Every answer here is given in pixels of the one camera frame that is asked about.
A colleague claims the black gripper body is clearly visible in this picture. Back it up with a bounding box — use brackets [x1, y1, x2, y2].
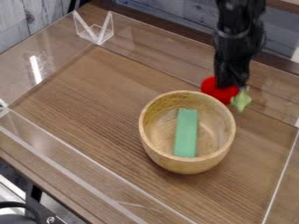
[215, 0, 267, 63]

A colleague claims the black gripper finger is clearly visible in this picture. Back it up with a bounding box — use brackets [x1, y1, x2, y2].
[232, 59, 249, 88]
[213, 59, 233, 88]

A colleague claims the red plush strawberry toy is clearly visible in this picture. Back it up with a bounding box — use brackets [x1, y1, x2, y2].
[200, 76, 252, 112]

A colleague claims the wooden bowl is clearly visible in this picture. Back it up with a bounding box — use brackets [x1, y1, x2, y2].
[139, 90, 236, 174]

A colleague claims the green rectangular block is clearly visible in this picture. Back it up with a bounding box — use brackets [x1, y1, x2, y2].
[172, 108, 199, 158]

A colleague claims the clear acrylic tray wall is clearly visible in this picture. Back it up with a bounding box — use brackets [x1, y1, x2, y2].
[0, 10, 299, 224]

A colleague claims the black table leg bracket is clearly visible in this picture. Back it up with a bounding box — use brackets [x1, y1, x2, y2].
[25, 184, 67, 224]

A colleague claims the black cable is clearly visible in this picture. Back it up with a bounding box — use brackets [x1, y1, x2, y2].
[0, 200, 40, 224]

